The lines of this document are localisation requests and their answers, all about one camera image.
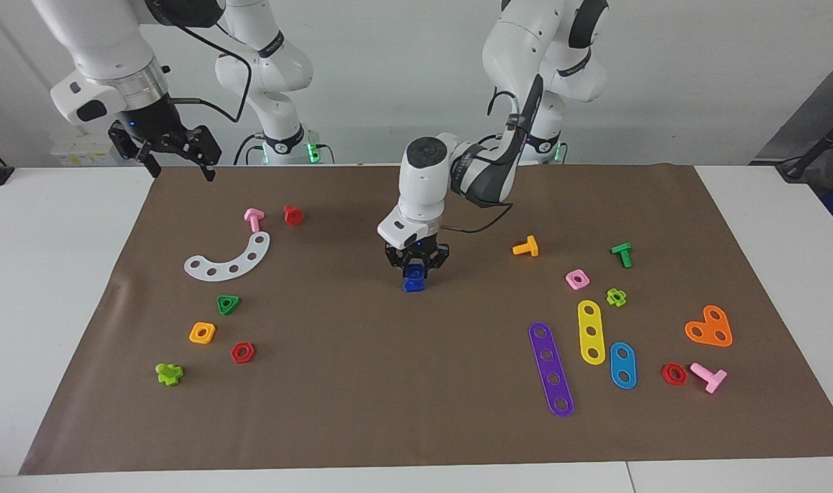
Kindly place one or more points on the lime cross-head plastic screw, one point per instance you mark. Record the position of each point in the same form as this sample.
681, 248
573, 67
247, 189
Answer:
168, 374

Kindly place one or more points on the green triangular plastic nut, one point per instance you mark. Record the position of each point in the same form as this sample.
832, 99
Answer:
233, 299

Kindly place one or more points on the orange square plastic nut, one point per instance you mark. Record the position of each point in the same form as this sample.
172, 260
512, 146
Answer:
211, 329

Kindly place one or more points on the green plastic screw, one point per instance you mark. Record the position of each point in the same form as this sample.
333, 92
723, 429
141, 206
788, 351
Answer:
623, 252

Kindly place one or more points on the red hexagonal plastic nut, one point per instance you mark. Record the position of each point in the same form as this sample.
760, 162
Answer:
234, 352
666, 374

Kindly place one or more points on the white curved perforated strip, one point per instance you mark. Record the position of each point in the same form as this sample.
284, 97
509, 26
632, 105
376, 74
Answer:
242, 263

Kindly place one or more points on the blue triangular-head plastic screw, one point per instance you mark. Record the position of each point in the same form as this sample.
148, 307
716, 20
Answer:
412, 286

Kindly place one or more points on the lime flower-shaped plastic nut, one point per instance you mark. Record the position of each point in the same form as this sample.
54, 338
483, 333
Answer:
611, 298

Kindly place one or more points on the blue square plastic nut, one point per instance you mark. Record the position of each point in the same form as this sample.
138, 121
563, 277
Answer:
416, 272

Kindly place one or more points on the orange heart-shaped plate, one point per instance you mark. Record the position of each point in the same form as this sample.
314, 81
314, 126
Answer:
710, 327

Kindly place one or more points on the purple four-hole strip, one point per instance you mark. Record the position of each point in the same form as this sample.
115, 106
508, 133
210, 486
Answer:
551, 367

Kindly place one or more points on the orange plastic screw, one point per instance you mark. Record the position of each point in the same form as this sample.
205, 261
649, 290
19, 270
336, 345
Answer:
528, 248

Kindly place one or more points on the blue two-hole strip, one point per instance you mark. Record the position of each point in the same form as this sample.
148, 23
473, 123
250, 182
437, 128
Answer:
623, 365

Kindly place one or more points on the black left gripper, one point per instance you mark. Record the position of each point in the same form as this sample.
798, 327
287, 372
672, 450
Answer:
416, 250

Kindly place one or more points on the pink square plastic nut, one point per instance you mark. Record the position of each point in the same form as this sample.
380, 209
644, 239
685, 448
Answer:
585, 282

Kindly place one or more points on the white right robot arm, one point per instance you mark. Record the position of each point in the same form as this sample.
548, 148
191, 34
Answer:
101, 41

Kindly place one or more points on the yellow three-hole strip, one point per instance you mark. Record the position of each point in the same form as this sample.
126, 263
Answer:
591, 320

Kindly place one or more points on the black stand pole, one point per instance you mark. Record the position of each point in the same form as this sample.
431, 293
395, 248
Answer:
827, 139

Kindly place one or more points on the brown table mat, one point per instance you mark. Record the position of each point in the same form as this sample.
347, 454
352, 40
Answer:
403, 356

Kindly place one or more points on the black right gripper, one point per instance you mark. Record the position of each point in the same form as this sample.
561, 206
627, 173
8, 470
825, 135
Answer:
159, 130

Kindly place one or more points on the red plastic screw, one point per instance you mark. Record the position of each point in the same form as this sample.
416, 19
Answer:
294, 216

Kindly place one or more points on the pink plastic screw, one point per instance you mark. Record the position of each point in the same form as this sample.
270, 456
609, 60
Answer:
253, 219
711, 378

